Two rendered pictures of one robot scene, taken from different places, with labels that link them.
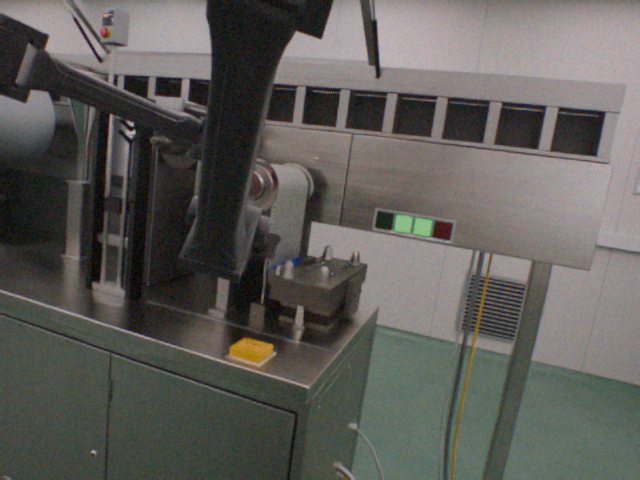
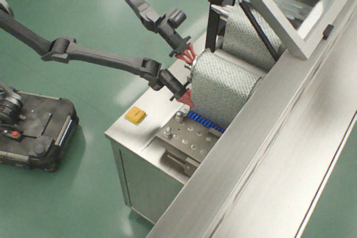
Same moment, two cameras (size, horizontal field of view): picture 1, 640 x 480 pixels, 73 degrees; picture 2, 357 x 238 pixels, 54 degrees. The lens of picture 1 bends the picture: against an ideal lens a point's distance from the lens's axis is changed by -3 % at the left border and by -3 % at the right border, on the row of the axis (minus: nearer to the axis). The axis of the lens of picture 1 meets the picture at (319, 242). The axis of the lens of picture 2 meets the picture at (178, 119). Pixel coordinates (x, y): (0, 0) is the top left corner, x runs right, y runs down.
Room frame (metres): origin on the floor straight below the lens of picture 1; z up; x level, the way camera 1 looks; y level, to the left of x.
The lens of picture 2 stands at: (1.35, -0.80, 2.24)
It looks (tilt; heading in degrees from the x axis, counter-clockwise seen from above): 54 degrees down; 104
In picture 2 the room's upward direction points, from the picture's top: 3 degrees clockwise
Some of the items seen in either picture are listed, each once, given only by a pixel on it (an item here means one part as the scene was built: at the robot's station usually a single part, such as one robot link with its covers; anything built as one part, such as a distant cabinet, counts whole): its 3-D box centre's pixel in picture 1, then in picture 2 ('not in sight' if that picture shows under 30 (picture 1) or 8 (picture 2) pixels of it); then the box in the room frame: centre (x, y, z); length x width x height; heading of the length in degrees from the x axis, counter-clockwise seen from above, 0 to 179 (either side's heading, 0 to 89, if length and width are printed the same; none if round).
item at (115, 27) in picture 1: (112, 27); not in sight; (1.38, 0.71, 1.66); 0.07 x 0.07 x 0.10; 61
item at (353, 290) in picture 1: (353, 296); (195, 171); (1.26, -0.12, 0.96); 0.10 x 0.03 x 0.11; 162
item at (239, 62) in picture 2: not in sight; (239, 74); (1.34, 0.27, 1.17); 0.26 x 0.12 x 0.12; 162
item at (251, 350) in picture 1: (251, 350); (135, 114); (0.91, 0.12, 0.91); 0.07 x 0.07 x 0.02; 72
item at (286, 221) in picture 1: (285, 237); (214, 110); (1.28, 0.10, 1.11); 0.23 x 0.01 x 0.18; 162
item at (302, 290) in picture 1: (324, 279); (205, 149); (1.28, -0.03, 1.00); 0.40 x 0.16 x 0.06; 162
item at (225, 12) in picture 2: (173, 143); (229, 14); (1.24, 0.44, 1.33); 0.06 x 0.06 x 0.06; 72
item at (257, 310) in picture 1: (279, 299); not in sight; (1.28, 0.10, 0.92); 0.28 x 0.04 x 0.04; 162
